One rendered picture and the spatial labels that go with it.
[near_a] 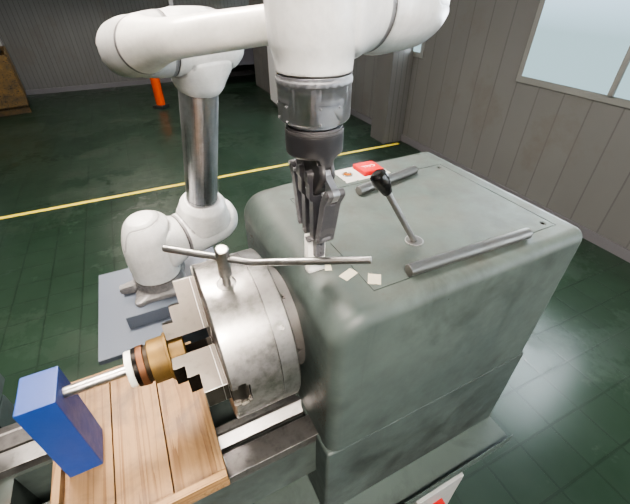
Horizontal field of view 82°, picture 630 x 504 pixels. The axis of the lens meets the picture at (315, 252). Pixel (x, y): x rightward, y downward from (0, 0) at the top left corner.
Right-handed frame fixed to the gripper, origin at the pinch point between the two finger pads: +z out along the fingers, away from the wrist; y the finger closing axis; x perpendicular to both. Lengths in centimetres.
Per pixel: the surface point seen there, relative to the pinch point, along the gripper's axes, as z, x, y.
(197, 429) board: 43, -26, -6
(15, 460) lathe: 45, -61, -17
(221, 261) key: 1.3, -13.6, -6.1
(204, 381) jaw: 20.4, -21.2, 0.0
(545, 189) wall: 108, 282, -123
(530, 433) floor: 131, 105, 10
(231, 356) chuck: 14.4, -16.2, 2.0
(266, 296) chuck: 9.4, -7.7, -3.6
